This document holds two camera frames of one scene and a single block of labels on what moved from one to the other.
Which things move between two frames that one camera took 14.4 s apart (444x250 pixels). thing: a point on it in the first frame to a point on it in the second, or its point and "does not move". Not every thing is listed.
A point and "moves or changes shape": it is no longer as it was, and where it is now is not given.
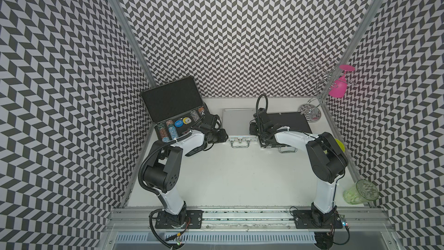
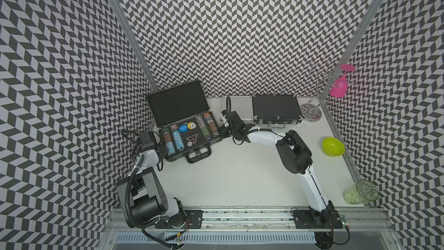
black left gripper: (223, 136) to (163, 149)
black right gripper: (252, 125) to (222, 130)
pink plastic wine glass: (339, 88) does not move
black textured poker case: (296, 120) moves or changes shape
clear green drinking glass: (362, 191) does not move
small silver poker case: (236, 122) moves or changes shape
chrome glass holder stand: (326, 80) does not move
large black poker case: (174, 108) moves or changes shape
